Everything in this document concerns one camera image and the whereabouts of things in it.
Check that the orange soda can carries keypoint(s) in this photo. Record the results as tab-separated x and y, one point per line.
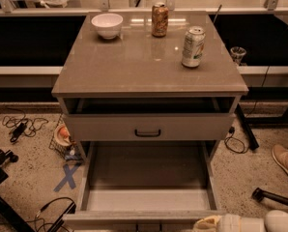
159	19

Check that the black chair leg with caster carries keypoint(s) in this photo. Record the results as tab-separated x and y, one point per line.
259	194

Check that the clear drinking glass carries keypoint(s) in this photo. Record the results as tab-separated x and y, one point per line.
237	53

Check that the white green soda can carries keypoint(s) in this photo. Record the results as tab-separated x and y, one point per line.
193	46

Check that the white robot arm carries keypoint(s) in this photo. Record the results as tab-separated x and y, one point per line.
274	221

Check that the white ceramic bowl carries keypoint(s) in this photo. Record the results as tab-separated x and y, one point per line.
107	26

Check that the grey drawer cabinet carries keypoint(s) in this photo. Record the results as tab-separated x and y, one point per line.
139	74

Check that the wire basket with items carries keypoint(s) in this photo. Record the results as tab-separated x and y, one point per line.
62	144

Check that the blue tape cross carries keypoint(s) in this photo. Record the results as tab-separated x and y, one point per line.
69	170

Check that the upper grey drawer with handle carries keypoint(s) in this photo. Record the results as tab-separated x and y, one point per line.
148	127

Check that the black metal table leg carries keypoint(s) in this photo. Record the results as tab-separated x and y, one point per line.
253	144

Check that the black office chair base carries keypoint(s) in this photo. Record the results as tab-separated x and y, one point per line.
6	211

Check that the brown shoe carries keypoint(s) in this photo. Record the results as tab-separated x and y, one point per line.
285	161

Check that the black power adapter with cable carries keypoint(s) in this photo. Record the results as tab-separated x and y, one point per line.
20	124

